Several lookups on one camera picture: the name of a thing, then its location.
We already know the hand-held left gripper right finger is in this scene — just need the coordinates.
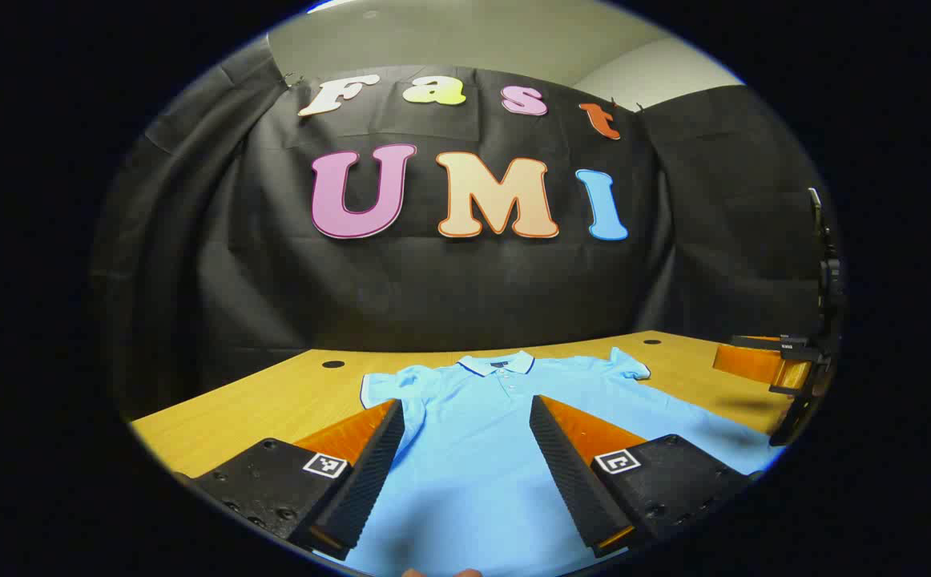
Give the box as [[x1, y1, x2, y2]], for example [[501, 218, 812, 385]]
[[530, 394, 755, 559]]

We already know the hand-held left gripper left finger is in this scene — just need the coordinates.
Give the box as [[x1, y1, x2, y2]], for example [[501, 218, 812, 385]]
[[173, 398, 406, 562]]

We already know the light blue T-shirt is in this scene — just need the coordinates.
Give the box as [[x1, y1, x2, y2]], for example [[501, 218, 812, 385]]
[[317, 347, 783, 577]]

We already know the black backdrop cloth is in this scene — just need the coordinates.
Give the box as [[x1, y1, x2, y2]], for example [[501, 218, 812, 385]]
[[89, 36, 843, 422]]

